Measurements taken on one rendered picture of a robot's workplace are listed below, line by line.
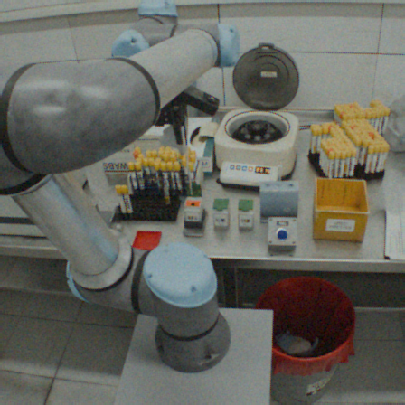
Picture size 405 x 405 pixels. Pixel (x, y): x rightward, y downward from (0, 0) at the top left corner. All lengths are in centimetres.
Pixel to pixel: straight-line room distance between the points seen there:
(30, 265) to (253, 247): 127
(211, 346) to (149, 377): 14
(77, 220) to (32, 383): 152
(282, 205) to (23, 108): 87
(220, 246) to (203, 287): 42
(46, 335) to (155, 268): 151
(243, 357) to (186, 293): 23
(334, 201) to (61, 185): 84
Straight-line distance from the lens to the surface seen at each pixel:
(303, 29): 152
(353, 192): 124
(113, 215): 121
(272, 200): 118
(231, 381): 88
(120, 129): 45
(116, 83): 46
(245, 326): 94
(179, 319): 78
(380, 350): 205
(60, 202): 60
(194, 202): 117
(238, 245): 115
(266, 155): 129
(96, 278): 76
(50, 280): 205
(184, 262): 76
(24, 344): 224
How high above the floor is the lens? 170
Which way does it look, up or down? 40 degrees down
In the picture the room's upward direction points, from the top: 6 degrees counter-clockwise
